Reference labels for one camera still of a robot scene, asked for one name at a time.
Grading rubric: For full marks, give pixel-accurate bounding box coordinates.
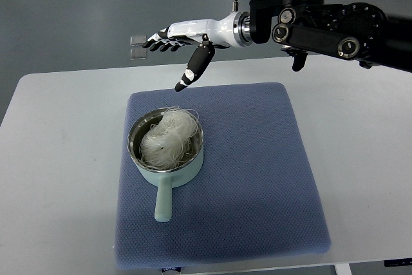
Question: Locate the mint green steel pot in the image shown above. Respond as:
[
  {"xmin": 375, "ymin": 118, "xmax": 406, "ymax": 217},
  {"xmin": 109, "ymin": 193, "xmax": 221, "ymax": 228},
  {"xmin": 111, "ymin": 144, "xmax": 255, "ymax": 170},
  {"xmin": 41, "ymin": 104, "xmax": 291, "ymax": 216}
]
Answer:
[{"xmin": 127, "ymin": 106, "xmax": 204, "ymax": 222}]

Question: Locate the blue textured mat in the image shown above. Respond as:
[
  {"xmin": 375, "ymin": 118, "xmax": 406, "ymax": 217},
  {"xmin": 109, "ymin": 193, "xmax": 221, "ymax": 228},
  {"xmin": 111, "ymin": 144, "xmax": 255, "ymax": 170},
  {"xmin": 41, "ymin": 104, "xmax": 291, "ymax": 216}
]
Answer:
[{"xmin": 115, "ymin": 82, "xmax": 331, "ymax": 270}]

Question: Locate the white vermicelli bundle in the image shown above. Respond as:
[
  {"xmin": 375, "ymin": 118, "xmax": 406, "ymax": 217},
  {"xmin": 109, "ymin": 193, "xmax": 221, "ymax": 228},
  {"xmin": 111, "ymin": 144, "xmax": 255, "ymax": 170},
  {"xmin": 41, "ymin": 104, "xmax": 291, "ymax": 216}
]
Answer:
[{"xmin": 140, "ymin": 106, "xmax": 200, "ymax": 171}]

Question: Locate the upper metal floor plate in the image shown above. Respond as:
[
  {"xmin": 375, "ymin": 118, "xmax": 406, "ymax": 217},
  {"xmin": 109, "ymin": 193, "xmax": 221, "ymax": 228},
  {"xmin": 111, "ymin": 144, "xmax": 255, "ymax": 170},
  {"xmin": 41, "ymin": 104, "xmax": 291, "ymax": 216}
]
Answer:
[{"xmin": 130, "ymin": 35, "xmax": 147, "ymax": 46}]

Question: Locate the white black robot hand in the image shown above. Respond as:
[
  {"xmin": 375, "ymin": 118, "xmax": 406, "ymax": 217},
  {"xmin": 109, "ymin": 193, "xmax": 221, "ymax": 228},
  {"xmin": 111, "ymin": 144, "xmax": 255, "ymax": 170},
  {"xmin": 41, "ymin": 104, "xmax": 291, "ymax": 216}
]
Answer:
[{"xmin": 143, "ymin": 12, "xmax": 252, "ymax": 92}]

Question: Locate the white table leg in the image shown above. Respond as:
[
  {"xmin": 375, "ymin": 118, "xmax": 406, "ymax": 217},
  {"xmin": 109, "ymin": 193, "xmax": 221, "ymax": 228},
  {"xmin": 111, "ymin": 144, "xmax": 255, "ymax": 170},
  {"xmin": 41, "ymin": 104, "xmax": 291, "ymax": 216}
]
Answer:
[{"xmin": 334, "ymin": 263, "xmax": 352, "ymax": 275}]

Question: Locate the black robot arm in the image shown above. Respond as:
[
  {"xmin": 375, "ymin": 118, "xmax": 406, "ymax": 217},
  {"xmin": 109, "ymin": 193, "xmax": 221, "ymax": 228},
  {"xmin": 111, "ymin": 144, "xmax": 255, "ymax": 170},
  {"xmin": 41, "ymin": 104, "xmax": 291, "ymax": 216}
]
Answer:
[{"xmin": 249, "ymin": 0, "xmax": 411, "ymax": 72}]

